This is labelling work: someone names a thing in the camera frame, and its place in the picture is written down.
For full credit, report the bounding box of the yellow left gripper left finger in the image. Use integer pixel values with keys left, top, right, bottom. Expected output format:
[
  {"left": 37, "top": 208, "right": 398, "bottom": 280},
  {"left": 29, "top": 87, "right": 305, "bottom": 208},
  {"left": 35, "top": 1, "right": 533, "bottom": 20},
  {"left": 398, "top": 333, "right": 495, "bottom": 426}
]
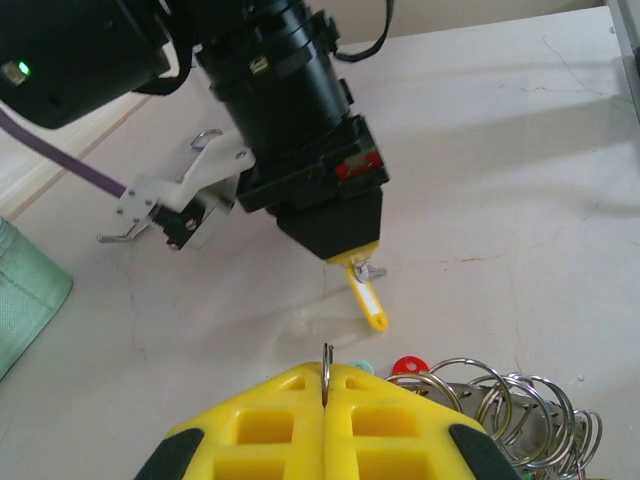
[{"left": 132, "top": 363, "right": 327, "bottom": 480}]

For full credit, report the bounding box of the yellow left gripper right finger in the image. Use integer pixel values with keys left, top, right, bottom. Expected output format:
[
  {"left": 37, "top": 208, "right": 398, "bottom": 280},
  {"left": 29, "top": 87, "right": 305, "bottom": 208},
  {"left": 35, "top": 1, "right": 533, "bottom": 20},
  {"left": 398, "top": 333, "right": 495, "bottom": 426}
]
[{"left": 324, "top": 363, "right": 526, "bottom": 480}]

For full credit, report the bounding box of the small silver key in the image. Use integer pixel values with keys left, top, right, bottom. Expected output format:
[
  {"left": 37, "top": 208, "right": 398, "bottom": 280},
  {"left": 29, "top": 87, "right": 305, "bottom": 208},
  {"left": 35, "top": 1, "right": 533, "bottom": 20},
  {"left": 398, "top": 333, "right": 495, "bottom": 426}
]
[{"left": 352, "top": 259, "right": 389, "bottom": 284}]

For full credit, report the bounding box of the red plastic key tag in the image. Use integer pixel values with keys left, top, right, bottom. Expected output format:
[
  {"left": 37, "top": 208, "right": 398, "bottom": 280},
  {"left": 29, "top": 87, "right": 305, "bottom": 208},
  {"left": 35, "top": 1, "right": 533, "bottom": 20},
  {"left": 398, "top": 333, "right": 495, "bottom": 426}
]
[{"left": 387, "top": 355, "right": 422, "bottom": 385}]

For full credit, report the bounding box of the metal key organizer disc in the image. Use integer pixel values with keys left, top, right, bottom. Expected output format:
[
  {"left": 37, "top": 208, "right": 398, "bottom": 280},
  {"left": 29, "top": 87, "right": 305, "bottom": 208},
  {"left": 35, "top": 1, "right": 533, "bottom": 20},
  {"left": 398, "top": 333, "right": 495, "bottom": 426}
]
[{"left": 384, "top": 356, "right": 605, "bottom": 475}]

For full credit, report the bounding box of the yellow plastic key tag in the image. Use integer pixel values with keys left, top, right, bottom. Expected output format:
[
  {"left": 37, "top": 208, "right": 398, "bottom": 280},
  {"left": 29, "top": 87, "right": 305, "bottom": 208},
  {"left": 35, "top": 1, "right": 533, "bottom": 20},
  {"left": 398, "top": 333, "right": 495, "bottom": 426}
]
[{"left": 346, "top": 264, "right": 390, "bottom": 332}]

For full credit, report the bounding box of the small metal split ring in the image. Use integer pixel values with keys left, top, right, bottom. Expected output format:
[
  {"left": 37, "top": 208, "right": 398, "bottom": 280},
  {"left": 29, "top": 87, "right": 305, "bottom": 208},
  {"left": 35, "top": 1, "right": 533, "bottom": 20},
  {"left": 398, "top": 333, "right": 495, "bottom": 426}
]
[{"left": 321, "top": 342, "right": 337, "bottom": 409}]

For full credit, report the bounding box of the mint green zip case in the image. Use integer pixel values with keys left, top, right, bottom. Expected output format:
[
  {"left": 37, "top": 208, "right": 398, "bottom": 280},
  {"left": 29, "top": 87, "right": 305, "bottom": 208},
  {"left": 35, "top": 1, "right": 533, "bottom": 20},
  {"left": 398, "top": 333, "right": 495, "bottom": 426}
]
[{"left": 0, "top": 214, "right": 74, "bottom": 381}]

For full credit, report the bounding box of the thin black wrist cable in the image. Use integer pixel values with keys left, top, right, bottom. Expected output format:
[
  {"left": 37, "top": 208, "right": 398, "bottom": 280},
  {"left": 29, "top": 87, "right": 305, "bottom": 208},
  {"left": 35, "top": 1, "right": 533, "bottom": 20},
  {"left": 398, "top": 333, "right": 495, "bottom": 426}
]
[{"left": 329, "top": 0, "right": 396, "bottom": 64}]

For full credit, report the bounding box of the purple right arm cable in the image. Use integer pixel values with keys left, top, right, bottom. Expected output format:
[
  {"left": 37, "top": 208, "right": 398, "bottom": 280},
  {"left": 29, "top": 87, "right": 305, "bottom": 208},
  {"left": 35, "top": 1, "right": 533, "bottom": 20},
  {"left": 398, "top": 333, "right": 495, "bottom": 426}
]
[{"left": 0, "top": 107, "right": 132, "bottom": 202}]

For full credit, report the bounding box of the aluminium table side rail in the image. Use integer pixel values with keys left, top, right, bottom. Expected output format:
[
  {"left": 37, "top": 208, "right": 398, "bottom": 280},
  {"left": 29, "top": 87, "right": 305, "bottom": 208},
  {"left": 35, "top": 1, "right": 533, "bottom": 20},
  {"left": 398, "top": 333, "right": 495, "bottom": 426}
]
[{"left": 604, "top": 0, "right": 640, "bottom": 129}]

